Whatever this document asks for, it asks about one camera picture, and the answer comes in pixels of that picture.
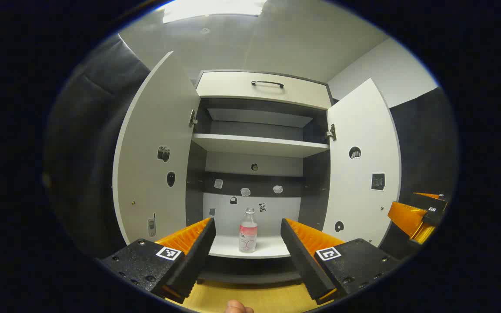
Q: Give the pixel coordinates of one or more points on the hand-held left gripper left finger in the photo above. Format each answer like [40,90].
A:
[196,261]

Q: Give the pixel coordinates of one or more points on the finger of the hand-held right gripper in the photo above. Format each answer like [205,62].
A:
[429,196]
[407,217]

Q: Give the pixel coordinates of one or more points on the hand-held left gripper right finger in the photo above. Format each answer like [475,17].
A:
[305,265]

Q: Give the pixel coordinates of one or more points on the white cabinet door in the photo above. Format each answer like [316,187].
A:
[155,165]
[359,191]

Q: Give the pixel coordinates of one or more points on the clear bottle with pink label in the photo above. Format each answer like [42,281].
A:
[248,237]

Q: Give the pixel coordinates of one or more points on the grey and white cabinet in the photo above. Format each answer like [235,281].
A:
[255,187]

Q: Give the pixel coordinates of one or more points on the metal door hinge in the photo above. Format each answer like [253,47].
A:
[193,118]
[331,132]

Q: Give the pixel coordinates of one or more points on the white cabinet shelf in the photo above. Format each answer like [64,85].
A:
[259,145]

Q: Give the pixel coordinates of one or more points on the white cabinet drawer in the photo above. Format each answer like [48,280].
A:
[233,89]

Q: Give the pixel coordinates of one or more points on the black backdrop cloth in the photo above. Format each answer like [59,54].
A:
[420,148]
[85,152]

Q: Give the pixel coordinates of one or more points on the ceiling light panel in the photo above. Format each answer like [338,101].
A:
[211,8]

